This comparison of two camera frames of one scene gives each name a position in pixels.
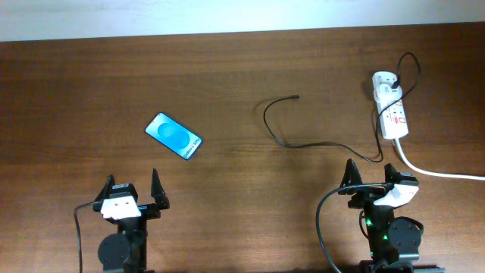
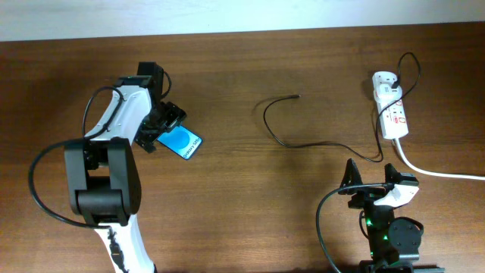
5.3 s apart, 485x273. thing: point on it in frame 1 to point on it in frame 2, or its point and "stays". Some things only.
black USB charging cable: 377,120 stays
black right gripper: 366,197 stays
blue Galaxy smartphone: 173,136 stays
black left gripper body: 148,211 to 161,119
